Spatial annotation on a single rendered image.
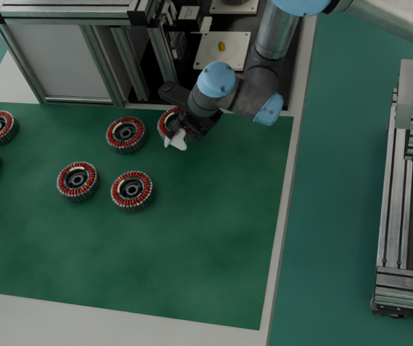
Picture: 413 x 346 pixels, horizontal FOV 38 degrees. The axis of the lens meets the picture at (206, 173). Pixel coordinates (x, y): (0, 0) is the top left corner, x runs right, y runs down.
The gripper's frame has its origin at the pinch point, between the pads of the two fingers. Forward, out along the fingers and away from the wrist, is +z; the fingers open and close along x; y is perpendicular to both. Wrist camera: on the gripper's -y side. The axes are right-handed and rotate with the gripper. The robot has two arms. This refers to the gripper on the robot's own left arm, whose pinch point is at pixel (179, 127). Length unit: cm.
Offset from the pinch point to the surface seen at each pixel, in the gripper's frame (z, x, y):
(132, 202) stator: 2.3, -23.2, 3.8
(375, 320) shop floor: 44, 11, 90
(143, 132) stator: 9.5, -4.2, -7.4
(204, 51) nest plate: 11.2, 28.8, -10.7
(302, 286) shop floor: 57, 8, 66
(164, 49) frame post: -8.4, 10.3, -15.8
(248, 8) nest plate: 11, 51, -10
